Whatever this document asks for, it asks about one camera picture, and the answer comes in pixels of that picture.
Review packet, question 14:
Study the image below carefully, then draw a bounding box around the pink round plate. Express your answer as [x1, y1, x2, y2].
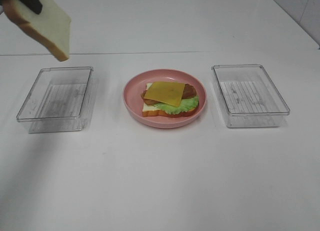
[123, 69, 207, 129]

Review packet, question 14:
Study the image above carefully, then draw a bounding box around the clear left plastic tray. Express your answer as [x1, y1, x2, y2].
[16, 66, 96, 134]

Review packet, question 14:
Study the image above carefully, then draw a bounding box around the bread slice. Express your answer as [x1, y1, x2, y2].
[1, 0, 71, 62]
[142, 83, 198, 118]

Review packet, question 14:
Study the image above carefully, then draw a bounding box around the yellow cheese slice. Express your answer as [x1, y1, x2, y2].
[143, 81, 185, 107]

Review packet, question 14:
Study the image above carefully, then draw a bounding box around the clear right plastic tray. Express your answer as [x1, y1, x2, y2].
[211, 64, 291, 128]

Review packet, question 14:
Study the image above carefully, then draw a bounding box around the green lettuce leaf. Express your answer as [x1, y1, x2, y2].
[154, 95, 199, 115]

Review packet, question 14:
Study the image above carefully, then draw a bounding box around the bacon strip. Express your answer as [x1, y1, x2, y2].
[140, 84, 197, 105]

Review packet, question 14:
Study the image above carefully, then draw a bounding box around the clear plastic tray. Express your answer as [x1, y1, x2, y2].
[211, 64, 291, 128]
[16, 66, 96, 134]

